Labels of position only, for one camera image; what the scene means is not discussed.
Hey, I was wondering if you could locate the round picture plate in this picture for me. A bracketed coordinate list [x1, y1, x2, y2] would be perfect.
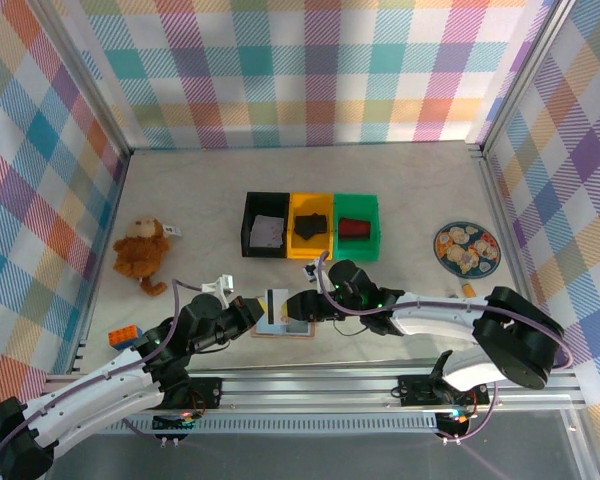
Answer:
[433, 221, 502, 276]

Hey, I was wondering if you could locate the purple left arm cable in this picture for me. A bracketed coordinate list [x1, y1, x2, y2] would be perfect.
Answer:
[0, 278, 216, 480]

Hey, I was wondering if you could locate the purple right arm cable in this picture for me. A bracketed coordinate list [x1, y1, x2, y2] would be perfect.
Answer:
[315, 251, 576, 444]

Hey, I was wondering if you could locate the black cards pile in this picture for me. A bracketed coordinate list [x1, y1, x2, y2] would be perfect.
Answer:
[294, 213, 329, 240]

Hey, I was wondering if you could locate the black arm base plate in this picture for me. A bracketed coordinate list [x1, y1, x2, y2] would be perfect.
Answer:
[398, 372, 491, 407]
[179, 375, 224, 411]

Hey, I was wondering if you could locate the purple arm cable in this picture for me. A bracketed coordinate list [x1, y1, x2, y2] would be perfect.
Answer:
[315, 251, 576, 444]
[0, 278, 216, 480]

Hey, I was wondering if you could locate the orange blue toy brick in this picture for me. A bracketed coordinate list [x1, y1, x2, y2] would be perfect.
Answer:
[107, 324, 145, 351]

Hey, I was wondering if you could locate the pink card holder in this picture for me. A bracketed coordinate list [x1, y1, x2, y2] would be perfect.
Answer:
[249, 317, 314, 340]

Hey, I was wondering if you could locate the small controller circuit board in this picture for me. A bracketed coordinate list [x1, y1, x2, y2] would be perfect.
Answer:
[152, 412, 197, 434]
[437, 407, 474, 436]

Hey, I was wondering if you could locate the red cards pile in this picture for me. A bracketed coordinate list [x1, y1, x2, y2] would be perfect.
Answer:
[337, 217, 371, 241]

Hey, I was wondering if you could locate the white card with black stripe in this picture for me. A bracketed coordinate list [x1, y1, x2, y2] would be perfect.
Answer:
[264, 288, 290, 326]

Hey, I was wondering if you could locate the aluminium side rail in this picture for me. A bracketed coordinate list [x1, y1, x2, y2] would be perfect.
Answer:
[67, 149, 134, 376]
[477, 147, 556, 371]

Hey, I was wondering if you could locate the aluminium frame post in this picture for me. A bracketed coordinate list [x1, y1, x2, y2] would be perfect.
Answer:
[32, 0, 134, 156]
[477, 0, 581, 159]

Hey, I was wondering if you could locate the brown plush monkey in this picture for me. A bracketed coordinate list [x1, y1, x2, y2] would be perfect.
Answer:
[112, 214, 182, 297]

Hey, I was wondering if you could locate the perforated grey cable duct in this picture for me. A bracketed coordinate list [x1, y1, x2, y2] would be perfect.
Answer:
[104, 417, 441, 435]

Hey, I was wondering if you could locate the black plastic bin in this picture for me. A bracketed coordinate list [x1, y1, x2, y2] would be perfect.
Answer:
[240, 191, 292, 260]

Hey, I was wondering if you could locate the long aluminium mounting rail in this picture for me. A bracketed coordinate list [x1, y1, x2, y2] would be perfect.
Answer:
[42, 367, 586, 416]

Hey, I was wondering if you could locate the pale lilac cards pile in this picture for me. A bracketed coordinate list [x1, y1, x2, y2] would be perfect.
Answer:
[249, 215, 285, 249]

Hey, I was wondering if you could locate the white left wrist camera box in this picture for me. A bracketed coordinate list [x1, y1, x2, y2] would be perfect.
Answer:
[202, 273, 236, 306]

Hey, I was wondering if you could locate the yellow plastic bin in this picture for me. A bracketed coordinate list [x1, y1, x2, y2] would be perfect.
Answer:
[287, 192, 337, 261]

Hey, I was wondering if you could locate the green plastic bin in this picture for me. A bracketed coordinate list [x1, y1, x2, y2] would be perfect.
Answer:
[332, 193, 381, 262]

